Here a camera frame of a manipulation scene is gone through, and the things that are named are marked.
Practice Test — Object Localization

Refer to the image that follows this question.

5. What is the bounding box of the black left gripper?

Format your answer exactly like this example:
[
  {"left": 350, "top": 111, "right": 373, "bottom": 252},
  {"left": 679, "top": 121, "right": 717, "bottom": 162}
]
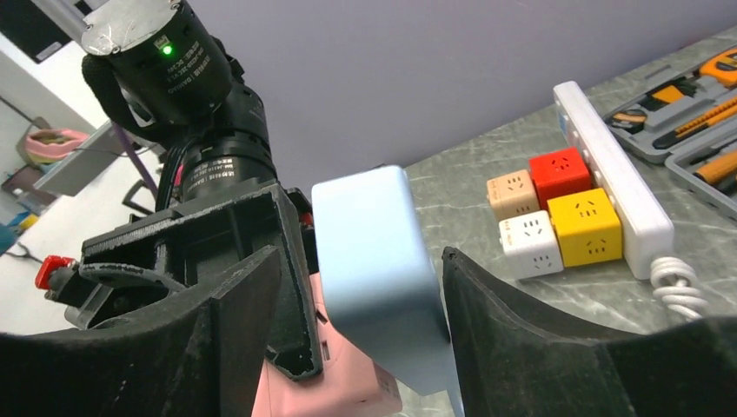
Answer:
[{"left": 77, "top": 181, "right": 322, "bottom": 381}]

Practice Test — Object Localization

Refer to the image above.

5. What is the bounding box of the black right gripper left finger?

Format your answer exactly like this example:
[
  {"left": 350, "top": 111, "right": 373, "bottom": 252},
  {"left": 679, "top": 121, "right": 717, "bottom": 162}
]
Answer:
[{"left": 1, "top": 246, "right": 281, "bottom": 416}]

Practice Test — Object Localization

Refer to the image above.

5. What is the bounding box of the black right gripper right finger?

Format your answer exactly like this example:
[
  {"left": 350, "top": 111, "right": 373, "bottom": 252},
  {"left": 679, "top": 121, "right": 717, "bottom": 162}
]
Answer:
[{"left": 442, "top": 247, "right": 736, "bottom": 416}]

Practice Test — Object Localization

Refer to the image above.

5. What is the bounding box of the pink cube socket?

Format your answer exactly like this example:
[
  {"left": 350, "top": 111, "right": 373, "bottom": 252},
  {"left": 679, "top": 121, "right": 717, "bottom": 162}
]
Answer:
[{"left": 252, "top": 273, "right": 402, "bottom": 417}]

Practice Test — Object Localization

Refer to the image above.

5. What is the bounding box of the light blue power strip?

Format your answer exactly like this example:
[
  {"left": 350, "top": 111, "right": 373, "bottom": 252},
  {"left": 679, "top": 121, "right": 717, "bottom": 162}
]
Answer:
[{"left": 311, "top": 165, "right": 465, "bottom": 416}]

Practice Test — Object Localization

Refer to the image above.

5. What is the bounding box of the white power strip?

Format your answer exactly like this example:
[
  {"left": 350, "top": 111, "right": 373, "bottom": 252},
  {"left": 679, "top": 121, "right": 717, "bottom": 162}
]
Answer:
[{"left": 553, "top": 81, "right": 674, "bottom": 281}]

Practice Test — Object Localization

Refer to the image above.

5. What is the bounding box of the grey tool tray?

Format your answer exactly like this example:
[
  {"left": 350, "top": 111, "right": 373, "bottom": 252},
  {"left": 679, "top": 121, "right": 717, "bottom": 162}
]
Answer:
[{"left": 603, "top": 47, "right": 736, "bottom": 222}]

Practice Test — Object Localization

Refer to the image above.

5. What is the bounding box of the white cube socket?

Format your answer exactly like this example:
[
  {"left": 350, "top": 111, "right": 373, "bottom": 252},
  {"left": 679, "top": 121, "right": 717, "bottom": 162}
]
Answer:
[{"left": 499, "top": 210, "right": 564, "bottom": 280}]

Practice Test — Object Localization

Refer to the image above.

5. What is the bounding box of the yellow cube socket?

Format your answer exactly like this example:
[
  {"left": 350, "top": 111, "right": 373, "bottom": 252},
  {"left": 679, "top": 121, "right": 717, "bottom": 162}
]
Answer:
[{"left": 548, "top": 188, "right": 623, "bottom": 268}]

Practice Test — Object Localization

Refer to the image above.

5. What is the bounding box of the beige cube socket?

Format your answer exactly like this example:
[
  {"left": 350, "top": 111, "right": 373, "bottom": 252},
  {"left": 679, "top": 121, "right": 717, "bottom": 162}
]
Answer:
[{"left": 486, "top": 169, "right": 541, "bottom": 222}]

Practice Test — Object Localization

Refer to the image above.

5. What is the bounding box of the red cube socket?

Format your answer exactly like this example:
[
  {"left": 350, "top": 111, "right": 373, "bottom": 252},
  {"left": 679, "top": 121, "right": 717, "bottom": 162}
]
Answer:
[{"left": 528, "top": 147, "right": 593, "bottom": 210}]

